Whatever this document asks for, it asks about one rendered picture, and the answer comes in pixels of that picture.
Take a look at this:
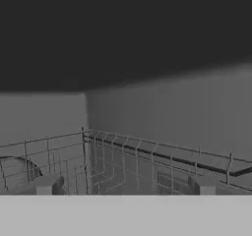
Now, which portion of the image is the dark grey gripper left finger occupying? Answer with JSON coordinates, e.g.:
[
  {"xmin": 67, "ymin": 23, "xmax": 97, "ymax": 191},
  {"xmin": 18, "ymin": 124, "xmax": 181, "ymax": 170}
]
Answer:
[{"xmin": 6, "ymin": 175, "xmax": 65, "ymax": 196}]

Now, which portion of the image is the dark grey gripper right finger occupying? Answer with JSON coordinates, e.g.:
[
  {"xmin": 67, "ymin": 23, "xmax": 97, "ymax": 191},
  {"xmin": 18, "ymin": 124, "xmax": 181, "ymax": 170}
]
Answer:
[{"xmin": 187, "ymin": 175, "xmax": 252, "ymax": 196}]

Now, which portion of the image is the grey dishwasher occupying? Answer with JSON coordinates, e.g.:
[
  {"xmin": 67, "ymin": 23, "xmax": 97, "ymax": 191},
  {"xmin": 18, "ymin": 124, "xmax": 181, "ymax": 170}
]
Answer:
[{"xmin": 0, "ymin": 0, "xmax": 252, "ymax": 196}]

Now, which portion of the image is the grey wire dishwasher rack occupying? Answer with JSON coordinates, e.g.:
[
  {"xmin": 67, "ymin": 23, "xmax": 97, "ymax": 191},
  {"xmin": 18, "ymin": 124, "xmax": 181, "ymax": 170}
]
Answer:
[{"xmin": 0, "ymin": 126, "xmax": 252, "ymax": 196}]

